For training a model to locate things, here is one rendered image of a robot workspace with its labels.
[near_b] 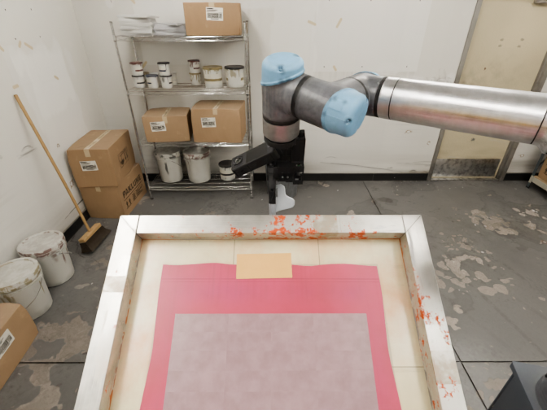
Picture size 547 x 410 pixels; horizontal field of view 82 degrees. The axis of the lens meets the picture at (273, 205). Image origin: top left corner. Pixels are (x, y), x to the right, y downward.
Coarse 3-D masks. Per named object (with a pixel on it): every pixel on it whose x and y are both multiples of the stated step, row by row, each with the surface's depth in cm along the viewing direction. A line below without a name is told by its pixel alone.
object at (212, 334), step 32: (160, 288) 58; (192, 288) 58; (224, 288) 58; (256, 288) 58; (160, 320) 55; (192, 320) 55; (224, 320) 55; (256, 320) 55; (160, 352) 53; (192, 352) 53; (224, 352) 53; (256, 352) 53; (160, 384) 51; (192, 384) 51; (224, 384) 51; (256, 384) 51
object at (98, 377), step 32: (128, 224) 60; (160, 224) 60; (192, 224) 60; (224, 224) 60; (256, 224) 60; (288, 224) 60; (320, 224) 60; (352, 224) 60; (384, 224) 60; (416, 224) 60; (128, 256) 57; (416, 256) 57; (128, 288) 56; (416, 288) 55; (96, 320) 52; (416, 320) 55; (96, 352) 50; (448, 352) 50; (96, 384) 48; (448, 384) 48
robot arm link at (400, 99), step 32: (384, 96) 56; (416, 96) 54; (448, 96) 51; (480, 96) 49; (512, 96) 47; (544, 96) 46; (448, 128) 54; (480, 128) 50; (512, 128) 47; (544, 128) 45
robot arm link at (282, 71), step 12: (264, 60) 54; (276, 60) 53; (288, 60) 53; (300, 60) 53; (264, 72) 53; (276, 72) 52; (288, 72) 52; (300, 72) 53; (264, 84) 55; (276, 84) 53; (288, 84) 53; (264, 96) 57; (276, 96) 55; (288, 96) 53; (264, 108) 59; (276, 108) 57; (288, 108) 55; (276, 120) 58; (288, 120) 59
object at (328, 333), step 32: (288, 288) 58; (320, 288) 58; (352, 288) 58; (288, 320) 55; (320, 320) 55; (352, 320) 55; (384, 320) 55; (288, 352) 53; (320, 352) 53; (352, 352) 53; (384, 352) 53; (288, 384) 51; (320, 384) 51; (352, 384) 51; (384, 384) 51
